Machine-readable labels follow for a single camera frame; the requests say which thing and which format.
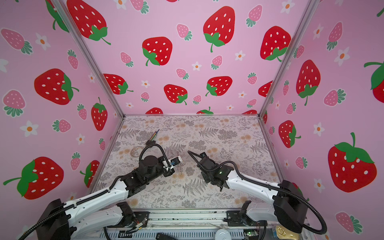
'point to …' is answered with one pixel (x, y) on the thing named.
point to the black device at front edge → (161, 236)
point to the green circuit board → (253, 234)
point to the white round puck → (223, 234)
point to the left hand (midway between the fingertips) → (176, 156)
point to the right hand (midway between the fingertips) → (207, 170)
